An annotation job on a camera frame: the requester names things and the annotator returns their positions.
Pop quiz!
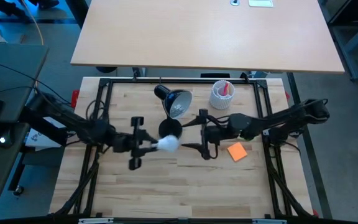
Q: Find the orange sticky note pad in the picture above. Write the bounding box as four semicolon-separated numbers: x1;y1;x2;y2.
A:
227;142;249;162

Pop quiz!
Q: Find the dark grey desk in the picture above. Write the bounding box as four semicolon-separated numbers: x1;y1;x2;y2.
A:
0;43;50;202

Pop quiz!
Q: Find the large light wooden desk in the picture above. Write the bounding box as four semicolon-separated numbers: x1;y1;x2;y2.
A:
70;0;345;75

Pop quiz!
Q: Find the black aluminium table frame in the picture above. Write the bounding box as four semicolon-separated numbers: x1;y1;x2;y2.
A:
50;76;319;219

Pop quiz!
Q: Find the white printed paper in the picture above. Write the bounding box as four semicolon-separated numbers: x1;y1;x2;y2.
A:
25;116;68;149

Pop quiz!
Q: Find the white ribbed pen cup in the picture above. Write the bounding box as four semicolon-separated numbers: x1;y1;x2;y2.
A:
209;80;236;110

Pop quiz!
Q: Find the yellow hanging cable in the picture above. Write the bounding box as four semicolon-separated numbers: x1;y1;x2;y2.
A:
20;0;45;46

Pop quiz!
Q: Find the white plate in desk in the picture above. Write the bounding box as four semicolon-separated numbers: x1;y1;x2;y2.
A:
248;0;274;7

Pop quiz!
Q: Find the black computer mouse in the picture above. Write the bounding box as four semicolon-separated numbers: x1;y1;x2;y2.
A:
0;130;14;149

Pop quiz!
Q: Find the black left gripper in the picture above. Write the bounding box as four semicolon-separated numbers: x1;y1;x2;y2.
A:
113;116;158;170

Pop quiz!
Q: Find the white lightbulb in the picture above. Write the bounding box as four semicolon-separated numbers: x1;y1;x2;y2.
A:
155;134;181;153

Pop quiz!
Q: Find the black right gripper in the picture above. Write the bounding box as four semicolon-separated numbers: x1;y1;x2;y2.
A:
181;108;229;161

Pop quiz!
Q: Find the black gooseneck desk lamp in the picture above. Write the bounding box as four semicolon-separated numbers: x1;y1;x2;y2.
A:
153;84;194;139

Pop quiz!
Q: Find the silver frame bracket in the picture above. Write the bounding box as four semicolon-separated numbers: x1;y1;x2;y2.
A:
78;217;114;224
252;218;287;224

